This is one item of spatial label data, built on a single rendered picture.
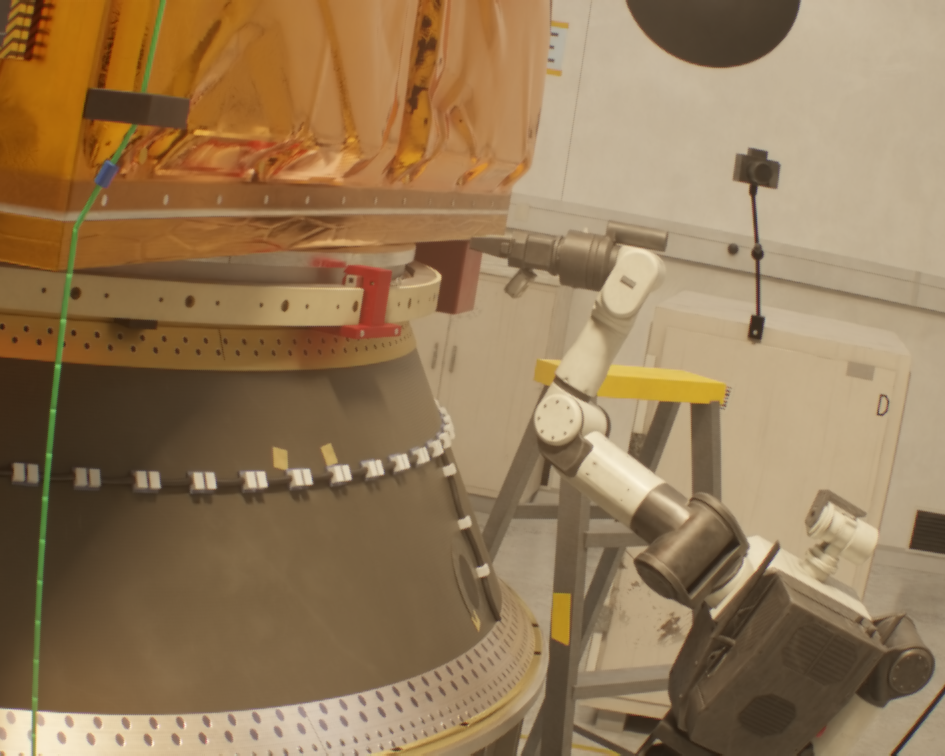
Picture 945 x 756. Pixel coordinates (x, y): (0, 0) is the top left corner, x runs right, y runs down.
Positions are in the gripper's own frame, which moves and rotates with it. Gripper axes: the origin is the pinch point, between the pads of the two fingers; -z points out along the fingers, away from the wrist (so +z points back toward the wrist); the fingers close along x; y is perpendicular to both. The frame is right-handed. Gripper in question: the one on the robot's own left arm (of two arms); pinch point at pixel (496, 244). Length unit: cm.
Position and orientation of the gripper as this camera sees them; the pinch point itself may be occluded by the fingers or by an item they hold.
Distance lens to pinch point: 268.7
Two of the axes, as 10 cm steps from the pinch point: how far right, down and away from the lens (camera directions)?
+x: -2.3, 0.8, -9.7
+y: -1.6, 9.8, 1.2
